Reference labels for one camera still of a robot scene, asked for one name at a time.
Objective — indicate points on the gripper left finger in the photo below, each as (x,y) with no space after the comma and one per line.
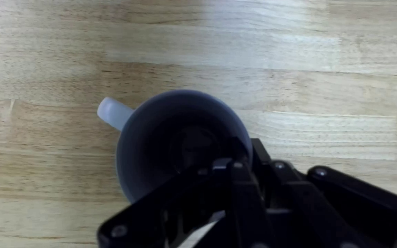
(171,199)

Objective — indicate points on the white mug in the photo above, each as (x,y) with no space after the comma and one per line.
(150,137)

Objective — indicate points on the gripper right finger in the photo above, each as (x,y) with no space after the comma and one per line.
(322,206)

